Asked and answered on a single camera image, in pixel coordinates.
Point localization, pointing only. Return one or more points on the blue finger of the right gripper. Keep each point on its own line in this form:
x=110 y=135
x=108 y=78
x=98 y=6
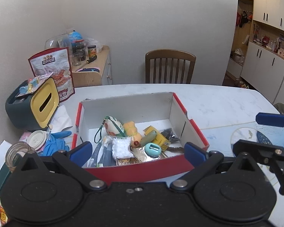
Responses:
x=262 y=153
x=269 y=119

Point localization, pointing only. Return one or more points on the black beads plastic bag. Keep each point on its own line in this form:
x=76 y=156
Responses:
x=170 y=135

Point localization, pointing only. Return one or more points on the green face pouch with tassel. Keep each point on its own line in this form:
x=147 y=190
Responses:
x=112 y=127

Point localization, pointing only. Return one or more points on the yellow pikachu toy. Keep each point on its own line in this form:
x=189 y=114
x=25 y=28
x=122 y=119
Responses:
x=132 y=131

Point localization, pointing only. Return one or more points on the red white cardboard box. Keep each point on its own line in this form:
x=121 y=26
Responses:
x=162 y=110

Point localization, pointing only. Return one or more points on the blue patterned table mat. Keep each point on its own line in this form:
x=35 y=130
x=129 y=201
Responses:
x=222 y=139

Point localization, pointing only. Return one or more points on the yellow grey tissue box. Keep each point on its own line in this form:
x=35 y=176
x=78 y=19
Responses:
x=33 y=111

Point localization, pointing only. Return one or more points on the olive green cylinder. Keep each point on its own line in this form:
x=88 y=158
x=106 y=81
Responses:
x=148 y=138

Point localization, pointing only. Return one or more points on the teal pencil sharpener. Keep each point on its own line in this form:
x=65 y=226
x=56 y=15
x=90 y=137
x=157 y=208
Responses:
x=153 y=150

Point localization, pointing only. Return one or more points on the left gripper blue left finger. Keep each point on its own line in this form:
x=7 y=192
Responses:
x=81 y=154

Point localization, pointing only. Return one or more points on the silver foil snack packet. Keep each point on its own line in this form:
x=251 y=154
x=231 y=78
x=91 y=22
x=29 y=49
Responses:
x=140 y=156

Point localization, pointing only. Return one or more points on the red snack bag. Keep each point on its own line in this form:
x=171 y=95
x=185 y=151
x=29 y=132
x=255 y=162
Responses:
x=57 y=62

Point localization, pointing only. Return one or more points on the brown glass jar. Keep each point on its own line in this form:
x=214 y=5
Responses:
x=15 y=153

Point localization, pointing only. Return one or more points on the white button shaped lid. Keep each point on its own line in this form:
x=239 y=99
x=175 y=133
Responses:
x=37 y=139

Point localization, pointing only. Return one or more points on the blue globe toy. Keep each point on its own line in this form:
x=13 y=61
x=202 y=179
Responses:
x=76 y=38

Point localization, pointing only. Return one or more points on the brown wooden chair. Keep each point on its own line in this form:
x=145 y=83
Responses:
x=169 y=66

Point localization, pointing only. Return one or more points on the blue rubber glove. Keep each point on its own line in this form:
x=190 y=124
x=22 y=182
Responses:
x=54 y=143

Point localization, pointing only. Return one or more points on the white wooden sideboard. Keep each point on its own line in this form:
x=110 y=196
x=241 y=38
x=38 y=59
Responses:
x=95 y=73

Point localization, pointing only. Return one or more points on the white wall cabinets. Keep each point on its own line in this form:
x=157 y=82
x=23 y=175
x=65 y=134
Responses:
x=257 y=53

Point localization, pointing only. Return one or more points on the white beads plastic bag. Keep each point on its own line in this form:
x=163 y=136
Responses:
x=121 y=148

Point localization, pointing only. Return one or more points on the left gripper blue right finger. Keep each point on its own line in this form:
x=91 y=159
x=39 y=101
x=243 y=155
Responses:
x=194 y=155

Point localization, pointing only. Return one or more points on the blue white tissue pack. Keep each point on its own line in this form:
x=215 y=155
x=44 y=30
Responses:
x=102 y=156

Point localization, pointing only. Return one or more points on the yellow cardboard box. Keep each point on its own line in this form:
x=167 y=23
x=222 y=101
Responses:
x=159 y=139

